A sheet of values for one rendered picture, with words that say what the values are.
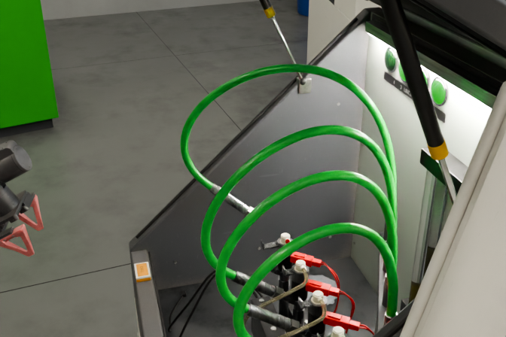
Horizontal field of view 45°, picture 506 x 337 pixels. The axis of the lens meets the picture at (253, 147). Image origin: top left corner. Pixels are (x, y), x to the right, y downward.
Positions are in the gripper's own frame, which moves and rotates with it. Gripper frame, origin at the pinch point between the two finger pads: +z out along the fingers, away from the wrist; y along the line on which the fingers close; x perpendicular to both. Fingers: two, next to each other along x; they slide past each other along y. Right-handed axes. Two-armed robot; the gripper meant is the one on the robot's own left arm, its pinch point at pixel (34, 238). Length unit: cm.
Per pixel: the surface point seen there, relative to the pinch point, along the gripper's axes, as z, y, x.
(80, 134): 70, 274, 83
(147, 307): 15.4, -19.1, -19.9
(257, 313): 7, -45, -45
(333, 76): -11, -21, -72
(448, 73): -5, -26, -87
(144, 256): 14.8, -2.6, -18.7
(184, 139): -11.1, -15.8, -43.5
